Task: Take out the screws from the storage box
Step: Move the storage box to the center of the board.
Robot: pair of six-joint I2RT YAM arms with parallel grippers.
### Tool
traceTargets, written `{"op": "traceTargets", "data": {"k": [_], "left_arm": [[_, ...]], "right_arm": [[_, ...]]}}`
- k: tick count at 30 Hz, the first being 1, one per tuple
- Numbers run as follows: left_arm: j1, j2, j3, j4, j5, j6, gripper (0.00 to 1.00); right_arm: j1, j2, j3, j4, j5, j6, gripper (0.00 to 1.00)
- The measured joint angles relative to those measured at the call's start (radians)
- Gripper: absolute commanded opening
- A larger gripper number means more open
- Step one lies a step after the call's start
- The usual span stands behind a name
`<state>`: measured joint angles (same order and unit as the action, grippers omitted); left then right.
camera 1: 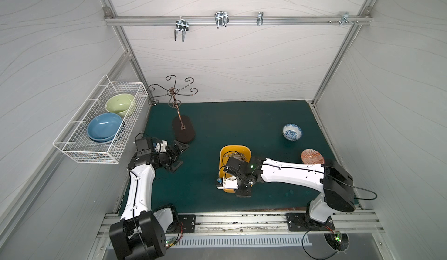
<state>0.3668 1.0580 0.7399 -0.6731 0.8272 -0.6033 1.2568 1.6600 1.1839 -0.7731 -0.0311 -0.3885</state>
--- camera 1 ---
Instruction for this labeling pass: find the right metal hook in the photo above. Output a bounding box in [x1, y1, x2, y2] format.
[328, 12, 360, 27]

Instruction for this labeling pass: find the green bowl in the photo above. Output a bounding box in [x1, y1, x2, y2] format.
[105, 93, 136, 119]

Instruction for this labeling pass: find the small metal hook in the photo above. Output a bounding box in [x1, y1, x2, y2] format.
[257, 12, 264, 27]

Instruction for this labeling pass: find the white wire basket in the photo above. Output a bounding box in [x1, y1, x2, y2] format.
[53, 76, 148, 164]

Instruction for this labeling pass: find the red patterned bowl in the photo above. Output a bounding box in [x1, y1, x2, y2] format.
[301, 149, 325, 165]

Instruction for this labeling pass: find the right black cable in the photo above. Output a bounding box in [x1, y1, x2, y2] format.
[301, 224, 341, 260]

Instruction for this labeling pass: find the blue white patterned bowl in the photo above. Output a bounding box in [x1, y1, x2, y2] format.
[282, 123, 303, 141]

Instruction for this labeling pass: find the white vent strip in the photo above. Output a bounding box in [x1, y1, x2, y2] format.
[173, 234, 313, 248]

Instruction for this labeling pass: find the aluminium cross rail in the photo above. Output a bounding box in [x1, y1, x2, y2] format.
[105, 15, 373, 27]

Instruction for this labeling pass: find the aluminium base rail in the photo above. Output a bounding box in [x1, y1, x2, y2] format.
[97, 210, 385, 236]

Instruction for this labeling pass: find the double metal hook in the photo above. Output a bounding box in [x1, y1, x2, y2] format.
[174, 19, 189, 42]

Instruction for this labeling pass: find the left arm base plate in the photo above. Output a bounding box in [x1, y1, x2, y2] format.
[166, 214, 196, 234]

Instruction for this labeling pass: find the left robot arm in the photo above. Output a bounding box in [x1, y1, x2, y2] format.
[109, 137, 189, 260]

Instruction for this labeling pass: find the bronze hook stand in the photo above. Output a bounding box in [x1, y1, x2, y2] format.
[149, 75, 198, 144]

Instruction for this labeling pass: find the yellow plastic storage box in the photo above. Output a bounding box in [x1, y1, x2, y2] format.
[217, 145, 251, 194]

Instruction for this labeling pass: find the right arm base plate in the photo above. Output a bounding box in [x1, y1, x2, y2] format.
[286, 213, 336, 232]

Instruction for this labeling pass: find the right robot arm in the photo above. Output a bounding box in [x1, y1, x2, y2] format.
[216, 157, 355, 230]

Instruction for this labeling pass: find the green mat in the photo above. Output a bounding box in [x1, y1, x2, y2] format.
[151, 100, 334, 213]

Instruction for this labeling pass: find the looped metal hook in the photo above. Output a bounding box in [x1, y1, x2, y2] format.
[214, 11, 229, 29]

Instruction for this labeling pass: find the silver screw pile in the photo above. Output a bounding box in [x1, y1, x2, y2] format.
[232, 152, 246, 161]

